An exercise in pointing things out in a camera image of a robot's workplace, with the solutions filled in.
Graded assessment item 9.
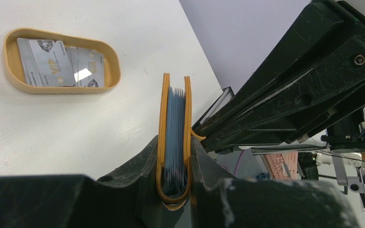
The orange leather card holder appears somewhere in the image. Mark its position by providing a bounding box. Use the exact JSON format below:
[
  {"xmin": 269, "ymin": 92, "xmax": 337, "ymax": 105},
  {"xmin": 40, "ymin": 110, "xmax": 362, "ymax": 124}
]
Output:
[{"xmin": 156, "ymin": 73, "xmax": 205, "ymax": 211}]

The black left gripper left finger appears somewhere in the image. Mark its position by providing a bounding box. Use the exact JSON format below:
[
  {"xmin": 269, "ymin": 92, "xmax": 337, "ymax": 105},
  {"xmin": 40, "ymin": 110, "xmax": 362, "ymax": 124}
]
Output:
[{"xmin": 0, "ymin": 137, "xmax": 159, "ymax": 228}]

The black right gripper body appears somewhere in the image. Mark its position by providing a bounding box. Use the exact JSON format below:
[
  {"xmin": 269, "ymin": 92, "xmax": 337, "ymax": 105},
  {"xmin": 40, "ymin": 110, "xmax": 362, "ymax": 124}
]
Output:
[{"xmin": 296, "ymin": 0, "xmax": 365, "ymax": 155}]

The left stack credit card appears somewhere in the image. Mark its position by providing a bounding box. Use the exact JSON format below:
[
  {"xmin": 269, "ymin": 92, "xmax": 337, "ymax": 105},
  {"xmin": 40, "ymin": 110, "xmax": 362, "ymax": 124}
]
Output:
[{"xmin": 17, "ymin": 38, "xmax": 76, "ymax": 87}]

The aluminium side rail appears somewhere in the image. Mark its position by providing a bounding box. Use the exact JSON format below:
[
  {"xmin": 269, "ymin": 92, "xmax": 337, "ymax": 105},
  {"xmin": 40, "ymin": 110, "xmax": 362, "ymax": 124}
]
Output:
[{"xmin": 193, "ymin": 86, "xmax": 234, "ymax": 128}]

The tan oval tray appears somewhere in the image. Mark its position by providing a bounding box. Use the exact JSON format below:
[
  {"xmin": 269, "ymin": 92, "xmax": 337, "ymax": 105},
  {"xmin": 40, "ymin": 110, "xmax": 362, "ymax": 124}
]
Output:
[{"xmin": 3, "ymin": 28, "xmax": 122, "ymax": 95}]

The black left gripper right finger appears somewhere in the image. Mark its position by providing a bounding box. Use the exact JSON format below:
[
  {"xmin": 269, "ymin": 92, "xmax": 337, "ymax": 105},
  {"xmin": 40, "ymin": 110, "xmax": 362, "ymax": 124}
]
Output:
[{"xmin": 190, "ymin": 138, "xmax": 359, "ymax": 228}]

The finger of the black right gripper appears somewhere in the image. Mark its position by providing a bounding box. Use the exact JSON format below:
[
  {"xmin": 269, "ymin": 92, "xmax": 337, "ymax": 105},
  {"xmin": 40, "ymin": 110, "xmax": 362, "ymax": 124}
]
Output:
[
  {"xmin": 192, "ymin": 0, "xmax": 356, "ymax": 133},
  {"xmin": 202, "ymin": 35, "xmax": 365, "ymax": 151}
]

